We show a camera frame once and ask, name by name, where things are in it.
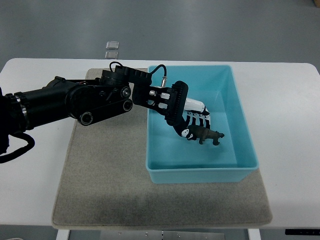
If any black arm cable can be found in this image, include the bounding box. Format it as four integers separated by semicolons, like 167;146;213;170
0;132;36;164

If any white table frame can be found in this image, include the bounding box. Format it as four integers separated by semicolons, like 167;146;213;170
55;226;262;240

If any lower floor socket plate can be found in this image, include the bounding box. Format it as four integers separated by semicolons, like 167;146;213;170
104;51;119;59

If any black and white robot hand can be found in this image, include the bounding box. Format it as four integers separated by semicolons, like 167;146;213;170
147;81;211;140

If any blue plastic box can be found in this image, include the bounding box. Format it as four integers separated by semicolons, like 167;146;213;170
146;65;259;184

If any grey felt mat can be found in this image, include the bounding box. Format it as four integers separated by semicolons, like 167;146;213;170
51;106;273;230

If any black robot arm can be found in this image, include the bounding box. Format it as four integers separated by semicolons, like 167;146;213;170
0;61;156;163

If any brown toy hippo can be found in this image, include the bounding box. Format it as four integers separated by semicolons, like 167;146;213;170
187;125;225;146

